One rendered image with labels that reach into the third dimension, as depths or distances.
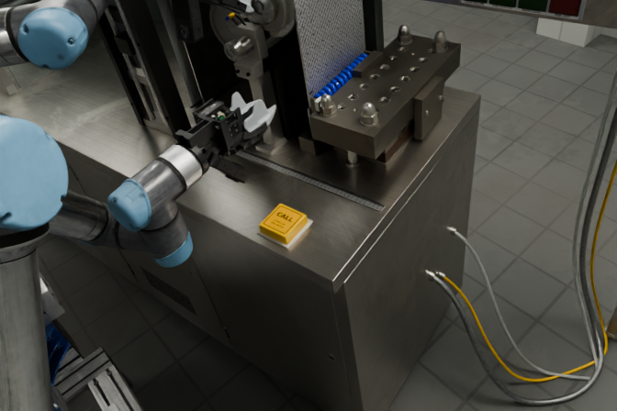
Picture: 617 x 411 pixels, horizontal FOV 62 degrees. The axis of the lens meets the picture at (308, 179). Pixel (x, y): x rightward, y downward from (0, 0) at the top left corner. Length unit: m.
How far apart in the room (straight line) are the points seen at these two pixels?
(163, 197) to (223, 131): 0.16
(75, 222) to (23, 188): 0.32
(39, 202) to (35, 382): 0.22
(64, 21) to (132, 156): 0.66
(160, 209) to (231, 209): 0.28
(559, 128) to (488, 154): 0.39
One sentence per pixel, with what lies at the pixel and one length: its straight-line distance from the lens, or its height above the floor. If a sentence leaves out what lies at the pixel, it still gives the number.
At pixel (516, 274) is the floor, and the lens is 2.12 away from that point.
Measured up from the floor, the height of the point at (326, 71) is 1.06.
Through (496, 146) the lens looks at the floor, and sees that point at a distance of 2.65.
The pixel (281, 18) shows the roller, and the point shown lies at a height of 1.23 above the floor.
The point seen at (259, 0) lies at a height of 1.26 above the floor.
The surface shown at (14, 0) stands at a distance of 1.87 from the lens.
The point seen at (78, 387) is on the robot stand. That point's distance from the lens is 1.86.
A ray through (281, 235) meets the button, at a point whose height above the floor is 0.92.
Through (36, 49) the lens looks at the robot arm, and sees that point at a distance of 0.77.
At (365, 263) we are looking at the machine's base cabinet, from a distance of 1.05.
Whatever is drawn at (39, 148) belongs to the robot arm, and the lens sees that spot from 0.62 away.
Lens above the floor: 1.66
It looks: 42 degrees down
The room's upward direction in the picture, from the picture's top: 11 degrees counter-clockwise
